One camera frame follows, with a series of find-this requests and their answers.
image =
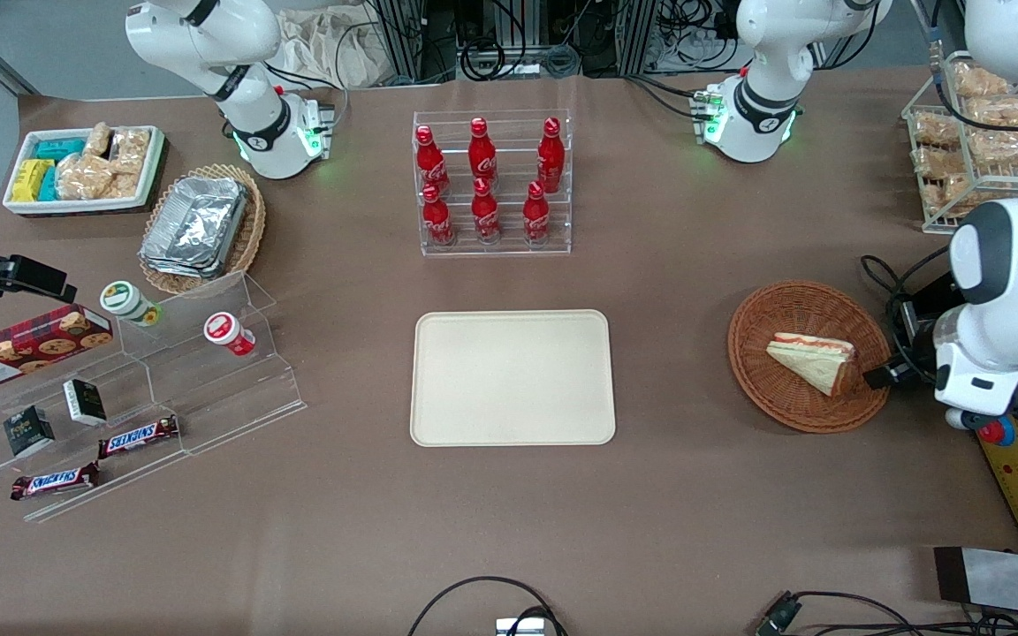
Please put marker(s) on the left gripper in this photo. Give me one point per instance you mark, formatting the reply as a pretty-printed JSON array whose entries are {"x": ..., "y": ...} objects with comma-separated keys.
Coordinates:
[{"x": 915, "y": 338}]

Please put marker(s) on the small silver device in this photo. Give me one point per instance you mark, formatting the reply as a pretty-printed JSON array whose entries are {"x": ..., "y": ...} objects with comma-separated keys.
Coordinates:
[{"x": 520, "y": 627}]

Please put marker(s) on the light wicker basket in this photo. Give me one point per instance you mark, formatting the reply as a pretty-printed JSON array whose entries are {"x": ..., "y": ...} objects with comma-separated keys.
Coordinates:
[{"x": 253, "y": 230}]

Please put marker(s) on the small black box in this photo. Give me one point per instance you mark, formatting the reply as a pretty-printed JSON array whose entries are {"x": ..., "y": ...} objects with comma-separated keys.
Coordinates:
[
  {"x": 29, "y": 431},
  {"x": 85, "y": 402}
]

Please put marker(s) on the yellow snack pack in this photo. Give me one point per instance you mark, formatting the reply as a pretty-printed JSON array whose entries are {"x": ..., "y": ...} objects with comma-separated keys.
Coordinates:
[{"x": 30, "y": 179}]

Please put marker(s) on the Snickers chocolate bar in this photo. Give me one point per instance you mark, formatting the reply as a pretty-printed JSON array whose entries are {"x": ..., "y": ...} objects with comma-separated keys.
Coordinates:
[
  {"x": 138, "y": 437},
  {"x": 54, "y": 481}
]

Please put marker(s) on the clear acrylic bottle rack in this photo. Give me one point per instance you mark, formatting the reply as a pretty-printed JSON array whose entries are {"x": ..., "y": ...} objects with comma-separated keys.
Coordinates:
[{"x": 509, "y": 252}]

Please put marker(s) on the brown wicker basket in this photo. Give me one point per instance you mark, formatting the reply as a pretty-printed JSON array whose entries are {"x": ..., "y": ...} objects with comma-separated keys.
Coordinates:
[{"x": 792, "y": 309}]

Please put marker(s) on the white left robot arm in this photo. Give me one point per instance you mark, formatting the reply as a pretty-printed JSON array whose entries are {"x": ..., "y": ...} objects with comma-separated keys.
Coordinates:
[{"x": 765, "y": 97}]

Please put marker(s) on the red emergency stop button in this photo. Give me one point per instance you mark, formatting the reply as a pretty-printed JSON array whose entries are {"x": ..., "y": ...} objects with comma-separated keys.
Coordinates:
[{"x": 997, "y": 431}]

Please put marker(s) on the triangular sandwich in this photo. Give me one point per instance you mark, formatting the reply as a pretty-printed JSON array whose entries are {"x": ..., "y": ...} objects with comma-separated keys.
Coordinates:
[{"x": 814, "y": 362}]

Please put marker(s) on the red cola bottle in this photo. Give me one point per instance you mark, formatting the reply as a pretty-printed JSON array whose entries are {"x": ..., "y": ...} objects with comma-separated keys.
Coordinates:
[
  {"x": 431, "y": 163},
  {"x": 536, "y": 216},
  {"x": 482, "y": 155},
  {"x": 438, "y": 221},
  {"x": 550, "y": 159},
  {"x": 486, "y": 216}
]

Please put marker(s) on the teal snack pack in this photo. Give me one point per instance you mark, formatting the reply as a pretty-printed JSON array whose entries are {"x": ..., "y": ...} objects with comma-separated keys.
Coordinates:
[
  {"x": 60, "y": 148},
  {"x": 49, "y": 185}
]

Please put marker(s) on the white rectangular snack tray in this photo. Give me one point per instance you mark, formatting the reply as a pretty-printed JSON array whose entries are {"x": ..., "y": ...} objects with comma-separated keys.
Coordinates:
[{"x": 76, "y": 206}]

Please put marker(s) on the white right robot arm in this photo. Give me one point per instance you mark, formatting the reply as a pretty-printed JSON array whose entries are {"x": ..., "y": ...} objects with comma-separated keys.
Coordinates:
[{"x": 244, "y": 97}]

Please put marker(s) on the clear bag of crackers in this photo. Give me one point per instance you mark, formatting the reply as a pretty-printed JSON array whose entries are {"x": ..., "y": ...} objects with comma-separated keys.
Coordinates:
[
  {"x": 98, "y": 140},
  {"x": 127, "y": 185},
  {"x": 83, "y": 177},
  {"x": 131, "y": 150}
]

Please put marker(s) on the clear acrylic stepped display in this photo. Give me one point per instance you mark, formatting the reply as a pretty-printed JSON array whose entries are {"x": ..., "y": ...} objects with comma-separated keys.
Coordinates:
[{"x": 226, "y": 389}]

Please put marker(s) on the beige plastic tray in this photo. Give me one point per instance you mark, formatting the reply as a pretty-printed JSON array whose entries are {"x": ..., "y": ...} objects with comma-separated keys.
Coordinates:
[{"x": 513, "y": 380}]

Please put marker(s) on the green lid cup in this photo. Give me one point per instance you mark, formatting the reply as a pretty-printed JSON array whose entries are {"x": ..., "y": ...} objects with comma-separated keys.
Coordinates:
[{"x": 125, "y": 299}]

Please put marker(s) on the red lid cup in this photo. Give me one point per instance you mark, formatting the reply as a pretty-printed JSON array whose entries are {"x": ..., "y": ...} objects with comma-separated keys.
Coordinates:
[{"x": 224, "y": 329}]

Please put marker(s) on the beige crumpled paper bag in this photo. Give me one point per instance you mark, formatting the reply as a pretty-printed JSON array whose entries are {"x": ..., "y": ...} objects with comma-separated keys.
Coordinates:
[{"x": 323, "y": 49}]

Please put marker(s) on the clear bag of biscuits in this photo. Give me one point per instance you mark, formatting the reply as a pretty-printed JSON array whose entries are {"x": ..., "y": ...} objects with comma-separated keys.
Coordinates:
[
  {"x": 938, "y": 163},
  {"x": 1004, "y": 147},
  {"x": 942, "y": 196},
  {"x": 935, "y": 130},
  {"x": 979, "y": 81},
  {"x": 999, "y": 110}
]

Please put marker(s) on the grey sheet with black edge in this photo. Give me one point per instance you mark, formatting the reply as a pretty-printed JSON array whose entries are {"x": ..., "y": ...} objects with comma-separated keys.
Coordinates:
[{"x": 1004, "y": 579}]

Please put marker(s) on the stack of foil containers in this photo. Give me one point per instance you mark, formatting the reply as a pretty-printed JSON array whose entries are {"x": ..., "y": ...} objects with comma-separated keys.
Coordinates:
[{"x": 195, "y": 225}]

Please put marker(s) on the red tartan cookie box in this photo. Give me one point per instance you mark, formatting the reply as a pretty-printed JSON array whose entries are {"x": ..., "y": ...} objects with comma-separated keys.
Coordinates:
[{"x": 23, "y": 349}]

